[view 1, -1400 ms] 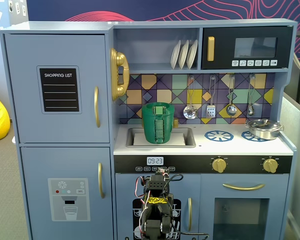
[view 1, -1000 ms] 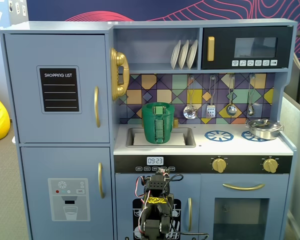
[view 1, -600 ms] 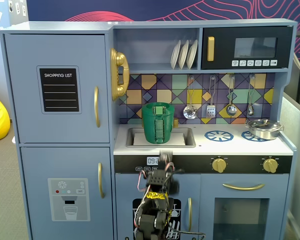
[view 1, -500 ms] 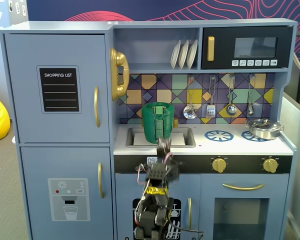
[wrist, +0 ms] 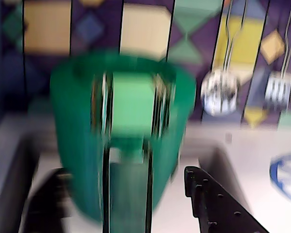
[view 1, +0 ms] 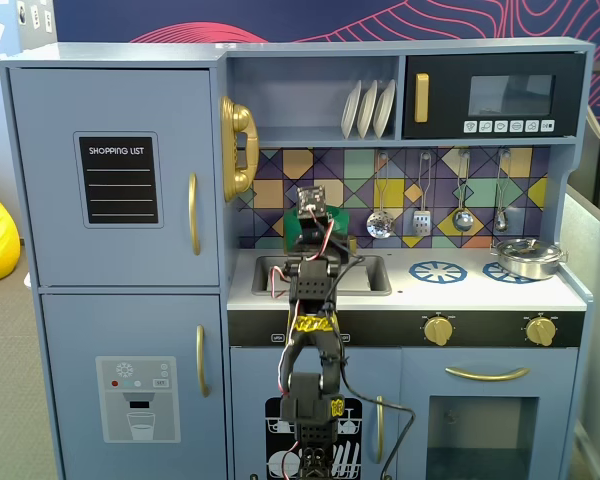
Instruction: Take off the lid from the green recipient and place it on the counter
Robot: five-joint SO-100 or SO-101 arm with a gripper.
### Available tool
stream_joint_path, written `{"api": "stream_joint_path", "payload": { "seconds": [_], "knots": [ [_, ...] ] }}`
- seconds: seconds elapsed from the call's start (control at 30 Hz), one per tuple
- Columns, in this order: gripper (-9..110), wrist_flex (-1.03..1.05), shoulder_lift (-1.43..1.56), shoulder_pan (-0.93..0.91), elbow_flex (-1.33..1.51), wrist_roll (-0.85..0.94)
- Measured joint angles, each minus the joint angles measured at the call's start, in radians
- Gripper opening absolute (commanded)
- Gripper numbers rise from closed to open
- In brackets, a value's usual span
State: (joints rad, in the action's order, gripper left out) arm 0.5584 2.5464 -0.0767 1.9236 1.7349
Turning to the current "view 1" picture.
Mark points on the black microwave door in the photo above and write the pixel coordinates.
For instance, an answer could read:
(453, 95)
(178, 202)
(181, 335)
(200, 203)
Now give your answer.
(480, 65)

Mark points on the steel slotted skimmer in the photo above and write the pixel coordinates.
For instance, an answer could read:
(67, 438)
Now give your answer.
(380, 225)

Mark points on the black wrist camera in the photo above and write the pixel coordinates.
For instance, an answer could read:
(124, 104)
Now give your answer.
(311, 200)

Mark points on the steel cooking pot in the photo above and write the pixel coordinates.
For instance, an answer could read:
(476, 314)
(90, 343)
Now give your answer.
(530, 266)

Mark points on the grey toy sink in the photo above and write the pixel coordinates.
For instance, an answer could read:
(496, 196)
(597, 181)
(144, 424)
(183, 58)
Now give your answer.
(375, 275)

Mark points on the steel small spoon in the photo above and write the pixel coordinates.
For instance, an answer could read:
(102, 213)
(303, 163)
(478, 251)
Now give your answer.
(501, 220)

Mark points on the green cloth left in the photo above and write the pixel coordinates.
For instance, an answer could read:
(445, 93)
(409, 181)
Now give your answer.
(291, 235)

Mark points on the gold toy telephone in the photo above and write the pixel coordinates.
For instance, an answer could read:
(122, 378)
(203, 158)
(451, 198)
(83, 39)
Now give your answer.
(240, 120)

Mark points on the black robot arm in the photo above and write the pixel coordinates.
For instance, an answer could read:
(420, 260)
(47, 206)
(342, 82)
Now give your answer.
(312, 285)

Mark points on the steel ladle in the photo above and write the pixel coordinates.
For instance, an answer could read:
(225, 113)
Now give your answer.
(463, 220)

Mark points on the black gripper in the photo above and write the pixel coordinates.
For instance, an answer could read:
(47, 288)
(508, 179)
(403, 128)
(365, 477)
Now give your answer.
(312, 234)

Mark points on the black shopping list board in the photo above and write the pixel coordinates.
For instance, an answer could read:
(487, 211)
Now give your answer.
(117, 190)

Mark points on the blue dishwasher door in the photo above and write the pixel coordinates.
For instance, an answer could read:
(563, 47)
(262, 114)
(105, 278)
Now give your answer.
(250, 380)

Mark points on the grey ice dispenser panel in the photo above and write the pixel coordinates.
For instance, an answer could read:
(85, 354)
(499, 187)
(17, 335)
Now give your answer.
(140, 400)

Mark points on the steel slotted spatula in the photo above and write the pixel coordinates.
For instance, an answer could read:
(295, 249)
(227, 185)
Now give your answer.
(422, 223)

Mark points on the steel pot lid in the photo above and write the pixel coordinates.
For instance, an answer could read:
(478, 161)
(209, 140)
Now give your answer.
(522, 247)

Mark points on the grey office partition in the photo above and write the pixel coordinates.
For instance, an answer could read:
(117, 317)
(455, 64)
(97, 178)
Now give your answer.
(592, 300)

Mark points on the blue lower freezer door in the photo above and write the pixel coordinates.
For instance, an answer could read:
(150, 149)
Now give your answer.
(70, 350)

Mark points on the white toy plate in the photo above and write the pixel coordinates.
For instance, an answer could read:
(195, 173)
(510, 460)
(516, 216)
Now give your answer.
(366, 112)
(350, 112)
(384, 110)

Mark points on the blue upper fridge door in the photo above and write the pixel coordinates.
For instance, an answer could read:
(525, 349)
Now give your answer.
(45, 225)

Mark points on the blue wooden toy kitchen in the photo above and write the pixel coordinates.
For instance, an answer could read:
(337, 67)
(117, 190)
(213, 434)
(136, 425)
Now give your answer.
(120, 52)

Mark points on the blue oven door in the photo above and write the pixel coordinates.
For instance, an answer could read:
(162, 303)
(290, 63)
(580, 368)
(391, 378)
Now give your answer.
(415, 425)

